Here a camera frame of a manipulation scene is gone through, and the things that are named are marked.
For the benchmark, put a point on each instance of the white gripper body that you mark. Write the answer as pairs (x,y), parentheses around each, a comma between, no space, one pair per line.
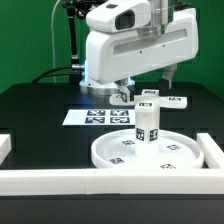
(117,56)

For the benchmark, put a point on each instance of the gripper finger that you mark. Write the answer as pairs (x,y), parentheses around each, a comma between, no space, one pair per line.
(167,77)
(126,94)

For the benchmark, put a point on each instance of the white cross-shaped table base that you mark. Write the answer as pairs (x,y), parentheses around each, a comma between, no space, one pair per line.
(150,95)

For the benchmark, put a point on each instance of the white round table top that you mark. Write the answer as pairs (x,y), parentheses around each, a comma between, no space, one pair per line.
(121,149)

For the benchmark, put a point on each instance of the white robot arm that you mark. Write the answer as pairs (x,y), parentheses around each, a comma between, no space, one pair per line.
(149,17)

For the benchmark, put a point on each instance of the white marker sheet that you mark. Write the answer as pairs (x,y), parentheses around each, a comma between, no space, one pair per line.
(89,117)

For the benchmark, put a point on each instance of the white right fence bar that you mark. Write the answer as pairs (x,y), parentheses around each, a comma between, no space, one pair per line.
(213,155)

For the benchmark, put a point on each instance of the white fence bar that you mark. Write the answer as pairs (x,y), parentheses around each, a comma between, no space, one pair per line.
(5,146)
(213,155)
(110,181)

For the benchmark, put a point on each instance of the white front fence bar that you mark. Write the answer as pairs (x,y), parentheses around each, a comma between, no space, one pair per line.
(110,181)

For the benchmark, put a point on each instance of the white left fence bar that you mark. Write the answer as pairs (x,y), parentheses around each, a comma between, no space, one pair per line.
(5,146)

